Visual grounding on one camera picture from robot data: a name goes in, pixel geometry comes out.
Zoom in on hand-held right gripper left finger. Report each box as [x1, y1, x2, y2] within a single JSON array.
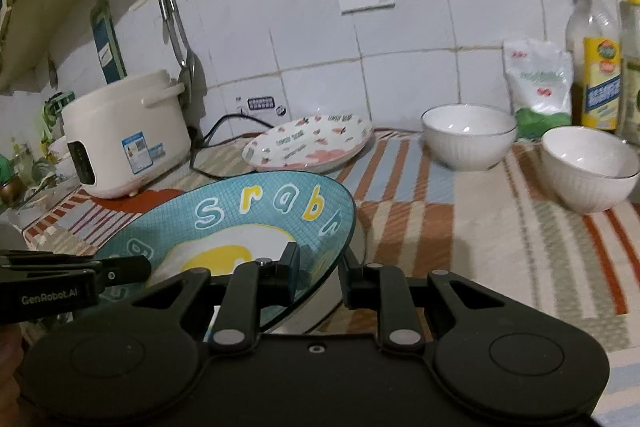
[[131, 242, 302, 355]]

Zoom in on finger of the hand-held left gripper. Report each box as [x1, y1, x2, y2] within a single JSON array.
[[0, 249, 152, 303]]

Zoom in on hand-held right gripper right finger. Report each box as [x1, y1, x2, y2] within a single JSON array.
[[338, 252, 507, 355]]

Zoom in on blue egg print plate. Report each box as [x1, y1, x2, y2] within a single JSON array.
[[92, 170, 357, 333]]

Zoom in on white strawberry print plate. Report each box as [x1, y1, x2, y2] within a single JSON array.
[[242, 113, 375, 174]]

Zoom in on white ribbed bowl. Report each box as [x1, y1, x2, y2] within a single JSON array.
[[541, 126, 640, 215], [421, 104, 518, 171]]

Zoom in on stack of white dishes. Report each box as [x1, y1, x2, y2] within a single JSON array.
[[46, 134, 77, 181]]

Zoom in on striped tablecloth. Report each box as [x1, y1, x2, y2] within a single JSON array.
[[20, 127, 640, 427]]

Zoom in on white rice cooker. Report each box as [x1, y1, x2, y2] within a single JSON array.
[[61, 69, 193, 199]]

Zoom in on green box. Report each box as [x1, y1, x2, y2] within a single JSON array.
[[90, 0, 127, 84]]

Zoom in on hanging metal tongs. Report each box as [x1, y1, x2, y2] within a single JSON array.
[[156, 0, 197, 108]]

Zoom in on white green salt bag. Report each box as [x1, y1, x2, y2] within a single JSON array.
[[502, 39, 574, 140]]

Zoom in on yellow label oil bottle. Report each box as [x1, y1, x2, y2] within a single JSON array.
[[565, 0, 624, 135]]

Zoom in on clear vinegar bottle yellow cap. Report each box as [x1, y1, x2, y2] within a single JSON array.
[[617, 0, 640, 138]]

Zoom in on black power cord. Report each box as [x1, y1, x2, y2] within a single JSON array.
[[189, 113, 282, 180]]

